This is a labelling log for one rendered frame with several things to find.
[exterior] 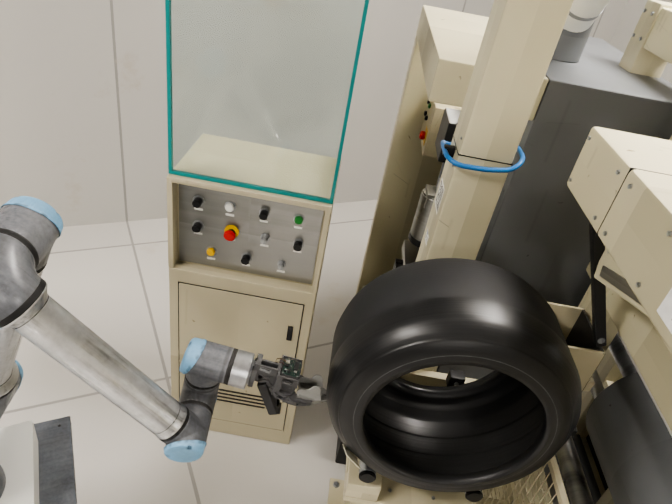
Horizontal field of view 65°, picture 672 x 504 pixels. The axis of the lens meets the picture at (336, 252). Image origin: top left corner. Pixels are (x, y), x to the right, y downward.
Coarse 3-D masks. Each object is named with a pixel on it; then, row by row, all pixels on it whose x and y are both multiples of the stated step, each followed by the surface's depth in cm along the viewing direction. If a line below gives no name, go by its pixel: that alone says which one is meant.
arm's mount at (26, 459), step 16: (0, 432) 150; (16, 432) 151; (32, 432) 151; (0, 448) 147; (16, 448) 147; (32, 448) 148; (0, 464) 143; (16, 464) 144; (32, 464) 144; (16, 480) 140; (32, 480) 141; (16, 496) 137; (32, 496) 138
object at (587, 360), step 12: (564, 312) 161; (576, 312) 161; (564, 324) 163; (576, 324) 162; (588, 324) 155; (564, 336) 166; (576, 336) 160; (588, 336) 153; (576, 348) 144; (588, 348) 152; (600, 348) 146; (576, 360) 146; (588, 360) 146; (600, 360) 146; (588, 372) 148
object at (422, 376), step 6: (414, 372) 162; (420, 372) 162; (426, 372) 162; (432, 372) 163; (438, 372) 163; (402, 378) 163; (408, 378) 162; (414, 378) 162; (420, 378) 162; (426, 378) 162; (432, 378) 161; (438, 378) 161; (444, 378) 162; (468, 378) 163; (426, 384) 163; (432, 384) 163; (438, 384) 163; (444, 384) 162
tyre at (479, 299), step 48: (384, 288) 121; (432, 288) 114; (480, 288) 113; (528, 288) 121; (336, 336) 129; (384, 336) 109; (432, 336) 105; (480, 336) 104; (528, 336) 106; (336, 384) 118; (384, 384) 111; (480, 384) 149; (528, 384) 107; (576, 384) 112; (336, 432) 128; (384, 432) 144; (432, 432) 149; (480, 432) 145; (528, 432) 135; (432, 480) 128; (480, 480) 126
